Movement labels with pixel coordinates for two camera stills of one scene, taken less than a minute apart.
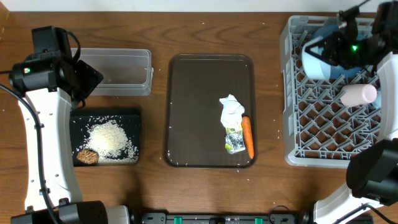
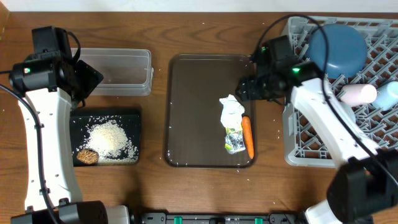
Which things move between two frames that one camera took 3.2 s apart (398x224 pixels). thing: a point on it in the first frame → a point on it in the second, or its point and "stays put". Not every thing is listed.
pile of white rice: [109, 140] stays put
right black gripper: [332, 46] → [249, 86]
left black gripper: [92, 77] stays put
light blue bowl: [315, 67] → [350, 111]
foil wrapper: [234, 140] stays put
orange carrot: [247, 132] stays put
